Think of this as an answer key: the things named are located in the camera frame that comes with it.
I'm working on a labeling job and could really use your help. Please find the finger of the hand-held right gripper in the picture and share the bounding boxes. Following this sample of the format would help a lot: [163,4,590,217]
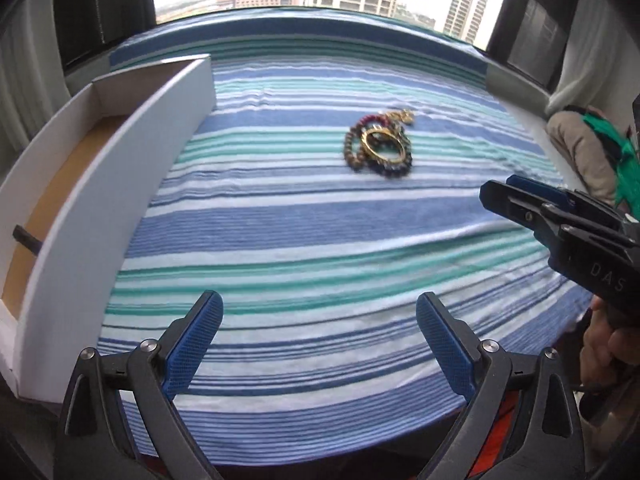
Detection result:
[479,180,634,262]
[505,174,632,242]

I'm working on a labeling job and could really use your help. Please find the person's right hand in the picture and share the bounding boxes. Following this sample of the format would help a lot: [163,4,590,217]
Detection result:
[581,294,640,422]

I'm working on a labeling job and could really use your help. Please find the black drawer tab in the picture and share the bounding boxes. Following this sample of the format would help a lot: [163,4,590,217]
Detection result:
[12,225,41,254]

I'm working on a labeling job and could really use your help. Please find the white drawer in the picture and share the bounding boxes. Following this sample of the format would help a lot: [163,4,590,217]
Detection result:
[0,54,217,404]

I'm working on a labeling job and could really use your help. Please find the brown bead bracelet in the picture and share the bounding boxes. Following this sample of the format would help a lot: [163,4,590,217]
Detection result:
[342,120,371,174]

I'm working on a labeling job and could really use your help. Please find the dark blue bead bracelet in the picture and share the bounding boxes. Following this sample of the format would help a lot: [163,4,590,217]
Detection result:
[367,149,414,180]

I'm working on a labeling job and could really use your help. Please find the red orange cloth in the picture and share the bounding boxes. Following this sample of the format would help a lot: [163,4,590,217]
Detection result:
[479,394,522,480]

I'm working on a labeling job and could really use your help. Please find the white curtain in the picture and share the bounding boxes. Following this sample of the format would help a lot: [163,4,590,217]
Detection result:
[544,0,640,117]
[0,0,72,162]

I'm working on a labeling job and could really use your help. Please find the green cloth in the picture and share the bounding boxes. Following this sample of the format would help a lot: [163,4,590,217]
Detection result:
[581,112,640,212]

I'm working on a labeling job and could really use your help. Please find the red bead bracelet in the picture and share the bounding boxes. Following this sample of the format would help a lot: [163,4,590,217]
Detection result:
[357,113,401,134]

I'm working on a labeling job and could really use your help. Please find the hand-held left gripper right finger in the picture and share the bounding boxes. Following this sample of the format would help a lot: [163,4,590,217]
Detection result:
[415,292,586,480]

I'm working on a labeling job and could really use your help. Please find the slim tower building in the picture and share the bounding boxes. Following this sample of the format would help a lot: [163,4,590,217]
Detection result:
[442,0,491,45]

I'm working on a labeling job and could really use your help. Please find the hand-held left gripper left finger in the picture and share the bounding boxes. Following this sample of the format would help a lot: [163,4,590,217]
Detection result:
[54,290,226,480]

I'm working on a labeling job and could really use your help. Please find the gold bangle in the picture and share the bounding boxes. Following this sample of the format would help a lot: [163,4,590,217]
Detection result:
[360,127,405,160]

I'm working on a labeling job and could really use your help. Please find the blue green striped blanket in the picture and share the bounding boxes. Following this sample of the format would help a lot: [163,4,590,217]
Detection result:
[97,7,597,462]

